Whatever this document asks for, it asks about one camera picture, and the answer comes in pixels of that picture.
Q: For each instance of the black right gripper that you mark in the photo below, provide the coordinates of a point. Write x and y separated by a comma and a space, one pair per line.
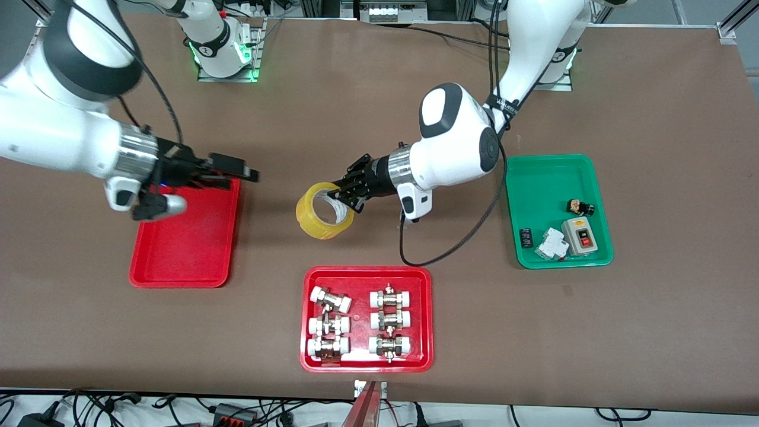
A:
175, 165

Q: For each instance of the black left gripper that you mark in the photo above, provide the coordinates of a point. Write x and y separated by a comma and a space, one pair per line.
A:
375, 175

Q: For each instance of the yellow clear tape roll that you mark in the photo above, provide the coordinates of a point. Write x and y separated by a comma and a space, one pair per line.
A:
308, 216

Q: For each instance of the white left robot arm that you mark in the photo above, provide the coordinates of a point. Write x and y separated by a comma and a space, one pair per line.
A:
456, 142

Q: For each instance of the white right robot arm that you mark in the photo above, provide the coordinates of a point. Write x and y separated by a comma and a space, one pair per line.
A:
53, 130

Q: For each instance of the empty red plastic tray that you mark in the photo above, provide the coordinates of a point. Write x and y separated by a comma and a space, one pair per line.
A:
185, 243

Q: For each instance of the red tray holding fittings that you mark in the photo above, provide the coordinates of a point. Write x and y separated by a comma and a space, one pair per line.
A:
360, 320

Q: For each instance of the green plastic tray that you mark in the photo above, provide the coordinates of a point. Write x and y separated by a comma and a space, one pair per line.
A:
551, 184

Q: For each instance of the white metal pipe fitting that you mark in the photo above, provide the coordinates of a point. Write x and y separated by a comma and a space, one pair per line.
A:
331, 299
390, 298
329, 325
390, 320
328, 347
389, 346

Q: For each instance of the small black relay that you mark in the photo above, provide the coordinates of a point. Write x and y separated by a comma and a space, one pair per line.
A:
526, 238

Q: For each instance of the white terminal block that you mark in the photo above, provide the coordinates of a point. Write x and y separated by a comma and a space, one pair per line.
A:
382, 13

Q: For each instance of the white circuit breaker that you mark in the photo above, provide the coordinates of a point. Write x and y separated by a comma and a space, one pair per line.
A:
551, 244

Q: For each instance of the red aluminium bar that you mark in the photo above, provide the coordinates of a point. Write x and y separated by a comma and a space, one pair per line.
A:
363, 409

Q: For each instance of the small black gold connector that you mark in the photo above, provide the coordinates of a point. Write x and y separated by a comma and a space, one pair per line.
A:
580, 207

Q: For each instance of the black red power box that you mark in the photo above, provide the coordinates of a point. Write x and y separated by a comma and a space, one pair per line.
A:
234, 414

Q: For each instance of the black power adapter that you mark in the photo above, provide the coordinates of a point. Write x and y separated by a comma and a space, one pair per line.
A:
38, 420

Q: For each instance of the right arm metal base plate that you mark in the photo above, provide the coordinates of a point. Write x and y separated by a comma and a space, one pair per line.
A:
255, 53

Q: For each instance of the silver mounting bracket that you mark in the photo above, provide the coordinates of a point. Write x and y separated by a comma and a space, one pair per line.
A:
358, 388

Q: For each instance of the grey push button switch box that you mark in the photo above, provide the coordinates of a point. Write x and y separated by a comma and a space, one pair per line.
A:
580, 236

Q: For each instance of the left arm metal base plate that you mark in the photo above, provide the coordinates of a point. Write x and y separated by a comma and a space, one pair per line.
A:
563, 86

